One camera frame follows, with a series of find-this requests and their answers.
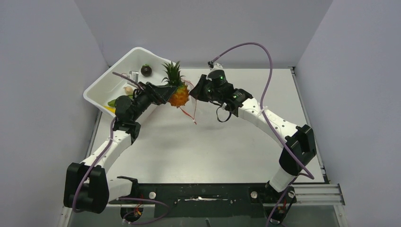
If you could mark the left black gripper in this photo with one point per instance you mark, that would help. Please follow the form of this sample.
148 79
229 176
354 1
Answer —
159 94

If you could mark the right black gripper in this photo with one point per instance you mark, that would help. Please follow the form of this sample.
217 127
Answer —
197 92

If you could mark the toy pineapple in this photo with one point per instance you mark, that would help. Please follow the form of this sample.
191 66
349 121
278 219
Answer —
174 78

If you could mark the dark mangosteen toy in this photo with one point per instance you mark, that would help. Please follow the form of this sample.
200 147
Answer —
146 70

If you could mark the clear zip top bag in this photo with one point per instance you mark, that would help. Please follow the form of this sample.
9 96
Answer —
189 109

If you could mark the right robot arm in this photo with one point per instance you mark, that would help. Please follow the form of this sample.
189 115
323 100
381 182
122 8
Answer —
297 142

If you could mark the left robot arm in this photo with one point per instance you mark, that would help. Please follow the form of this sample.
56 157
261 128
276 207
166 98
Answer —
87 187

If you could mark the white plastic bin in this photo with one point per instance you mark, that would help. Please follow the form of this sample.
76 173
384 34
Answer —
109 85

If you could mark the garlic toy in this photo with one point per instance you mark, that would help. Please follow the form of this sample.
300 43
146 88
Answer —
128 90

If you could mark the green toy vegetable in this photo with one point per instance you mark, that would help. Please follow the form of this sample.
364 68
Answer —
111 103

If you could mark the yellow toy banana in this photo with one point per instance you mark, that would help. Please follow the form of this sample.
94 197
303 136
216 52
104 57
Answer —
111 109

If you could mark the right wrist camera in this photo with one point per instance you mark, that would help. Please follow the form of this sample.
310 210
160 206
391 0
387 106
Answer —
215 66

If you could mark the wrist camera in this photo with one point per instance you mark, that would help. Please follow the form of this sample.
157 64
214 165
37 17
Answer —
215 66
134 75

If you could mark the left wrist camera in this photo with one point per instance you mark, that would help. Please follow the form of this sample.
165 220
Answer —
134 75

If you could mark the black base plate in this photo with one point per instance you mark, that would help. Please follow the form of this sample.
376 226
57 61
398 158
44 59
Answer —
216 200

